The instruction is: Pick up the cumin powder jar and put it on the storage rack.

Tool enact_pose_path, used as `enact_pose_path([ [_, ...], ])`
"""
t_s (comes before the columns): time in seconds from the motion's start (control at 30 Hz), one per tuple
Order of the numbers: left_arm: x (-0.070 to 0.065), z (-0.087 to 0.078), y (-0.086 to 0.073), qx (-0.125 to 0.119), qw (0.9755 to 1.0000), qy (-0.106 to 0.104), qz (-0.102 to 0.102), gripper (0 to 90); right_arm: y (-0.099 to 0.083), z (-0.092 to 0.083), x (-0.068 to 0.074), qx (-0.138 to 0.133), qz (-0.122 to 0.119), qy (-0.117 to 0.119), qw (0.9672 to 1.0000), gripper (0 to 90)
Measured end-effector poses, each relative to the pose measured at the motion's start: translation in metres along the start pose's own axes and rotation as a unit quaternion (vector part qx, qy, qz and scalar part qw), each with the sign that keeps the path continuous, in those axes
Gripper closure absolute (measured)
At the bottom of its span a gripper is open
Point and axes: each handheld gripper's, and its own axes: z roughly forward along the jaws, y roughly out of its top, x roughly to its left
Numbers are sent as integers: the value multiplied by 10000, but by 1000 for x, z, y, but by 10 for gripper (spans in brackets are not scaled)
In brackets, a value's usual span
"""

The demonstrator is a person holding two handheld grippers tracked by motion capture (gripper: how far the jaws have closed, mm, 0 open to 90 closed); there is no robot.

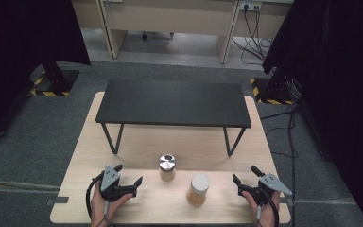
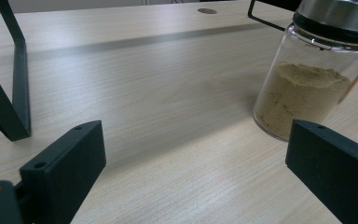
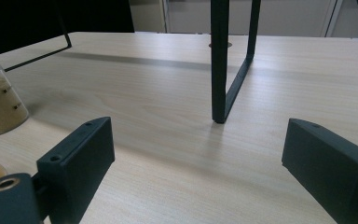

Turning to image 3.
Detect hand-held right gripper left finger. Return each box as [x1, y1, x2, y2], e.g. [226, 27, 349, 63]
[32, 116, 116, 224]

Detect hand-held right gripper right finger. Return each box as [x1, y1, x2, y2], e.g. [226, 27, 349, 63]
[281, 118, 358, 224]

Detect glass jar with silver lid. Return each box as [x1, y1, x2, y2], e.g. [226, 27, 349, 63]
[0, 39, 30, 138]

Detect black shelf with metal legs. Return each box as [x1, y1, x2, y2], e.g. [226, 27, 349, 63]
[3, 0, 262, 125]

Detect black curtain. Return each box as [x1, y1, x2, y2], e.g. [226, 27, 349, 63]
[0, 0, 135, 56]

